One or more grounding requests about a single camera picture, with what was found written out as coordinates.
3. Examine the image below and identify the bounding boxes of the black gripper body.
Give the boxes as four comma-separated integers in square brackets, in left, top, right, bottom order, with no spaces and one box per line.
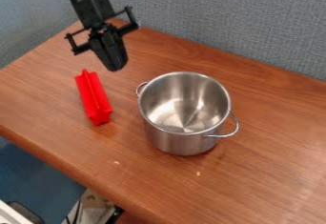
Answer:
[63,0,142,56]

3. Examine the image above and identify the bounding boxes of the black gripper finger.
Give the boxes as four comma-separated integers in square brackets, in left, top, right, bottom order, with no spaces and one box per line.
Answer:
[90,32,116,71]
[103,30,127,71]

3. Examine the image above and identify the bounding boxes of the red rectangular block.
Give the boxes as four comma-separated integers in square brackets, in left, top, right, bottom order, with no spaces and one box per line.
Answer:
[75,70,114,126]

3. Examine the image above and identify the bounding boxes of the stainless steel pot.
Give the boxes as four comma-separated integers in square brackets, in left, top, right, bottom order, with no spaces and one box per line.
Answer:
[136,71,239,156]

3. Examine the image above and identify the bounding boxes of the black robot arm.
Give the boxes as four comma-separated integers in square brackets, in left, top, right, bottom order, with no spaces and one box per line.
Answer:
[66,0,139,71]

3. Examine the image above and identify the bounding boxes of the white object at corner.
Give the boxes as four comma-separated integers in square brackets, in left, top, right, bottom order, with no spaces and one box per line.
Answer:
[0,200,30,224]

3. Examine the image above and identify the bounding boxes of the black table leg frame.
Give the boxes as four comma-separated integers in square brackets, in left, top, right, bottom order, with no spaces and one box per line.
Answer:
[64,201,124,224]

